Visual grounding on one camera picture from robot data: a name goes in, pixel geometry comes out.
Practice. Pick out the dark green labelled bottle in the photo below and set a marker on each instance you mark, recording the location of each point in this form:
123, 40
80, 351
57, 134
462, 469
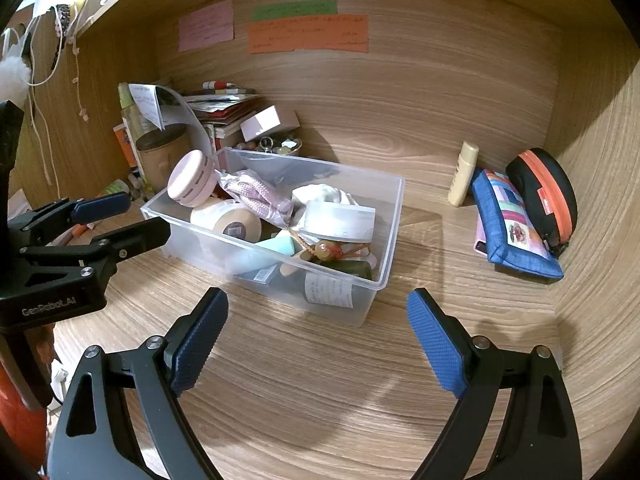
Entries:
330, 290

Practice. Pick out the orange cloth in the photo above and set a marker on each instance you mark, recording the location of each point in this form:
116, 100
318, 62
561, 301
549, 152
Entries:
17, 420

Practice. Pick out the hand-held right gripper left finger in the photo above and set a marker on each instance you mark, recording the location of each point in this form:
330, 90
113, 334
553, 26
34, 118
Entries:
200, 345

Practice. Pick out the small labelled packet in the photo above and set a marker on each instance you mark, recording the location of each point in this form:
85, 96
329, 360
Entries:
257, 274

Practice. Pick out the brown cardboard tube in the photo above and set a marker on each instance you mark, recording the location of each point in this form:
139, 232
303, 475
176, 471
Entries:
162, 162

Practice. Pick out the red and white marker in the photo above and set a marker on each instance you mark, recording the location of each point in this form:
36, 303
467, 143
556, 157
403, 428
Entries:
218, 84

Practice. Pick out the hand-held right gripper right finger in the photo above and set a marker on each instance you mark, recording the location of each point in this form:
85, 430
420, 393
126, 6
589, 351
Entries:
440, 345

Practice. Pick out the curled white paper sheet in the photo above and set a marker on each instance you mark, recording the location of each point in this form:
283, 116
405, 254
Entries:
167, 105

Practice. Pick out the teal soft object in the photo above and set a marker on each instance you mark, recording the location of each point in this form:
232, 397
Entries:
280, 247

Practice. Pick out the white tape roll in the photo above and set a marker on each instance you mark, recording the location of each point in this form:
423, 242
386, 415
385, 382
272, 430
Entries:
225, 222

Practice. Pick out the blue patchwork pouch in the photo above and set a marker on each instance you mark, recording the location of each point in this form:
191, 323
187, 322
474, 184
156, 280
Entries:
515, 230

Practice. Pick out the pink paper note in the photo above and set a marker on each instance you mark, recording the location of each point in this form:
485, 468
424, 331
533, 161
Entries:
206, 25

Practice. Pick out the orange carton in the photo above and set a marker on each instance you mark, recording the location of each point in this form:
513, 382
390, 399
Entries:
124, 147

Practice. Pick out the small white box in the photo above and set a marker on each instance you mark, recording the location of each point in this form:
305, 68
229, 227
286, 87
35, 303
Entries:
267, 122

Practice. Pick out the pink round case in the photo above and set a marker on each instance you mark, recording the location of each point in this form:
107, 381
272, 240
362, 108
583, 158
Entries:
190, 177

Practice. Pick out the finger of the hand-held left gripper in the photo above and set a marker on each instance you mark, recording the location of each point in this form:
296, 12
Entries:
135, 237
102, 206

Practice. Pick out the pink flat case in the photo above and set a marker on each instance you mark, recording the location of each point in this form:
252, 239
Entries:
481, 242

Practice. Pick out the white shell-shaped object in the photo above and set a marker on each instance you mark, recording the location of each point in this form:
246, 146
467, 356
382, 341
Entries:
320, 194

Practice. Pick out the pale green bottle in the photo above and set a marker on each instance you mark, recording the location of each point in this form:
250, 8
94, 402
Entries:
131, 115

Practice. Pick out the orange and green packet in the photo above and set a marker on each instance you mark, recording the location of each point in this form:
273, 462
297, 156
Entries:
112, 188

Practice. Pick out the cream lotion bottle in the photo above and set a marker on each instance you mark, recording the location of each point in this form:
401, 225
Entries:
462, 175

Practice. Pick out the white fluffy object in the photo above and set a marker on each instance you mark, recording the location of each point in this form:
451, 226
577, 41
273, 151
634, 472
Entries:
12, 77

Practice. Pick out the stack of books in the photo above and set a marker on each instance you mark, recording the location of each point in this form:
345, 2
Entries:
222, 112

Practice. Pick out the clear plastic storage bin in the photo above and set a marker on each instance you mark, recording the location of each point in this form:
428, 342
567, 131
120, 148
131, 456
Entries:
372, 195

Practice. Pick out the black case with orange zipper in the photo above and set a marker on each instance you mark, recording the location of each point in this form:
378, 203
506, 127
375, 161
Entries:
545, 185

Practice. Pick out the bowl of polished stones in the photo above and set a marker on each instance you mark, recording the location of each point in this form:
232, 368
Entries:
280, 147

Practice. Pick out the wooden desktop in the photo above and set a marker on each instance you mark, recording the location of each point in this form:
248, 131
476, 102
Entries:
325, 385

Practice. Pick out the orange paper note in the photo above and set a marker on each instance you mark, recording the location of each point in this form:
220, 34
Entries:
307, 35

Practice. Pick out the green paper note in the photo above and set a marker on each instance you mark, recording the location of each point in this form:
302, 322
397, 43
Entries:
295, 10

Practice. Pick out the pink lace pouch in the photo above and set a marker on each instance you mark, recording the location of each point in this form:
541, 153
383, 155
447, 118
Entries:
255, 195

